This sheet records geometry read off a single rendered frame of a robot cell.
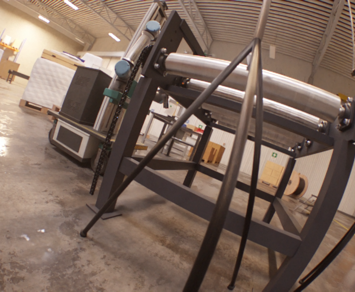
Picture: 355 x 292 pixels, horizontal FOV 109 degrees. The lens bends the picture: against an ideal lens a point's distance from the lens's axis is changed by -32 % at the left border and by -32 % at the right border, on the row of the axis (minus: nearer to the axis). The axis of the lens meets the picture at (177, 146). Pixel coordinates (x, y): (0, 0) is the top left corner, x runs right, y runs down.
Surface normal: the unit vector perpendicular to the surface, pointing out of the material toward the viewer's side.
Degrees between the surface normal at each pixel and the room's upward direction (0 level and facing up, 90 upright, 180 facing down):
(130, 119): 90
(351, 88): 90
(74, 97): 90
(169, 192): 90
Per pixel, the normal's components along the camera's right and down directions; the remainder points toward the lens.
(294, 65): -0.40, -0.11
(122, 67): 0.07, 0.22
